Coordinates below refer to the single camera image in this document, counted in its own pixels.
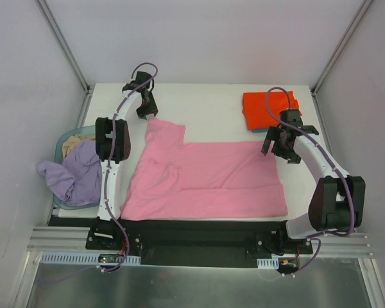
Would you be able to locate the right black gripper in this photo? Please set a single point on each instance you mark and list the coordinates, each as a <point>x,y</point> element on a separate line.
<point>276,141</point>

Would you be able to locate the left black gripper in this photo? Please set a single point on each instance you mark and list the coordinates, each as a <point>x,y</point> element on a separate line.
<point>146,104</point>

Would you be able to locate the pink t shirt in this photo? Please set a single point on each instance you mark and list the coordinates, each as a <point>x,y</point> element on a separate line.
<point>202,180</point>

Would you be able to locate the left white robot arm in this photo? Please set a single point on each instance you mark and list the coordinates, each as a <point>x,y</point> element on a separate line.
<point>113,145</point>

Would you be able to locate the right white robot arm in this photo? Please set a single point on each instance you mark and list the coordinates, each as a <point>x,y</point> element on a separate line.
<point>336,206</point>

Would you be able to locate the folded orange t shirt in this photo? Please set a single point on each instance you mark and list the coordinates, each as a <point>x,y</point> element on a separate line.
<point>255,112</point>

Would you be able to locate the beige t shirt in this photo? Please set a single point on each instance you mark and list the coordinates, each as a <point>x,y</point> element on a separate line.
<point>73,142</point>

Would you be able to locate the lavender t shirt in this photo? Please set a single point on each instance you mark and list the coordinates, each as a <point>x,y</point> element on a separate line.
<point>77,180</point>

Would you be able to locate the teal plastic basket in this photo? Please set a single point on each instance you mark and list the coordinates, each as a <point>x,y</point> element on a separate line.
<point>85,131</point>

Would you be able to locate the left aluminium frame post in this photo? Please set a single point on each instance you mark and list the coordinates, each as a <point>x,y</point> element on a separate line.
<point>62,43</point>

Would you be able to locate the aluminium frame post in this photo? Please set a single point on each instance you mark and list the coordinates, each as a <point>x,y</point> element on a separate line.
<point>62,43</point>
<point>357,19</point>

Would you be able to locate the right aluminium frame post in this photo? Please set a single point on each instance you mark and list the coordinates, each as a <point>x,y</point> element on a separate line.
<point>357,19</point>

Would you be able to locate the right white cable duct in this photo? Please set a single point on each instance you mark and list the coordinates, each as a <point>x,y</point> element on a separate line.
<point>269,264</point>

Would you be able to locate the white cable duct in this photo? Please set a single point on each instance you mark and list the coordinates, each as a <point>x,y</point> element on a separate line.
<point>269,264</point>
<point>71,258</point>

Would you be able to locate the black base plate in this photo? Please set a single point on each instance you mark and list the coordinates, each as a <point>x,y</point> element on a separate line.
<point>219,244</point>

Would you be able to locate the left white cable duct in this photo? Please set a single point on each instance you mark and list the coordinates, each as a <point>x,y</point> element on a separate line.
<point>71,258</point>

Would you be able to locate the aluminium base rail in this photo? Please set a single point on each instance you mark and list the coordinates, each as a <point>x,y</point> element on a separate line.
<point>74,239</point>

